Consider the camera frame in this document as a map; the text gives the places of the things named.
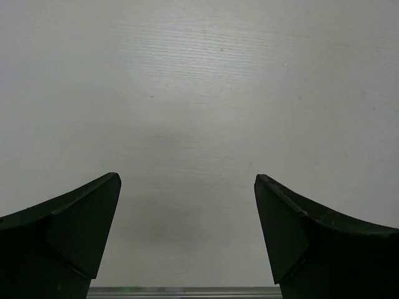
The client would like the aluminium table edge rail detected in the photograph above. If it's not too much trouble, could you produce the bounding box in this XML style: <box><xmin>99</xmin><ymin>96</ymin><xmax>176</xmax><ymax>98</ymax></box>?
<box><xmin>87</xmin><ymin>287</ymin><xmax>282</xmax><ymax>299</ymax></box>

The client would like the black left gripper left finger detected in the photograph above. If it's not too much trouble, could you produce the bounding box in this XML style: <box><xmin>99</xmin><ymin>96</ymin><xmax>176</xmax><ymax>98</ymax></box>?
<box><xmin>1</xmin><ymin>173</ymin><xmax>121</xmax><ymax>298</ymax></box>

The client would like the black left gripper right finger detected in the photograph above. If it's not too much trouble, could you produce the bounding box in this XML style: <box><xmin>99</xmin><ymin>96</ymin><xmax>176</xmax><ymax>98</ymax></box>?
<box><xmin>254</xmin><ymin>174</ymin><xmax>398</xmax><ymax>298</ymax></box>

